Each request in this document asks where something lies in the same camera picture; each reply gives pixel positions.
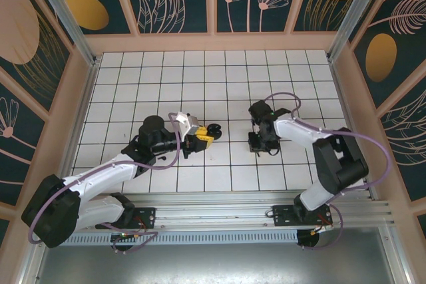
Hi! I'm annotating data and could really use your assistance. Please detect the black round charging case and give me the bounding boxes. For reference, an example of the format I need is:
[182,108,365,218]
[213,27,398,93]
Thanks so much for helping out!
[204,123,224,140]

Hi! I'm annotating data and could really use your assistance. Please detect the galvanised metal sheet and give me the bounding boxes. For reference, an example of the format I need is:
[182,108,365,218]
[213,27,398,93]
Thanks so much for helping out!
[33,243,397,284]

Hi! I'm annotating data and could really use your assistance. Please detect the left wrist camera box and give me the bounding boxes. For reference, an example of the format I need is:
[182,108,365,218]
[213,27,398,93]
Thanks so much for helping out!
[175,110,200,137]

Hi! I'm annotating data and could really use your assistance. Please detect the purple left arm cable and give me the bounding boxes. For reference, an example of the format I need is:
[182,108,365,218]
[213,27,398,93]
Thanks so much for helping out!
[28,112,186,255]

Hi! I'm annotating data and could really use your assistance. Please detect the aluminium mounting rail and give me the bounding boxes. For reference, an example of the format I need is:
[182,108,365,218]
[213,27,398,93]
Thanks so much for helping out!
[31,192,395,231]

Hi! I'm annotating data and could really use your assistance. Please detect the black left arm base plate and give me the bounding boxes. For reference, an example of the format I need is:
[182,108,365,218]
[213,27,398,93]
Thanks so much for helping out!
[95,207,157,230]

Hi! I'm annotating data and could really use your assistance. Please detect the grey slotted cable duct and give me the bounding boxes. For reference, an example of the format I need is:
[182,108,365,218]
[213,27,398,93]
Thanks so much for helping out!
[45,229,300,245]

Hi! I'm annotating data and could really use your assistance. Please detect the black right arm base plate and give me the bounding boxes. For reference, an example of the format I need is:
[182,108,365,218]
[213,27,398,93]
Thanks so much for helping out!
[272,204,333,227]

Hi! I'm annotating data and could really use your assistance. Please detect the red black power wires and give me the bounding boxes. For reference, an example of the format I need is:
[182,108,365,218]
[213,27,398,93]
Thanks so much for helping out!
[111,220,150,243]
[311,219,334,233]

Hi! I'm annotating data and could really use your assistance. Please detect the aluminium frame post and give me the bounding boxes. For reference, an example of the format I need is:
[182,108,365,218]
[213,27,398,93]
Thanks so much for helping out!
[327,0,390,62]
[26,0,101,67]

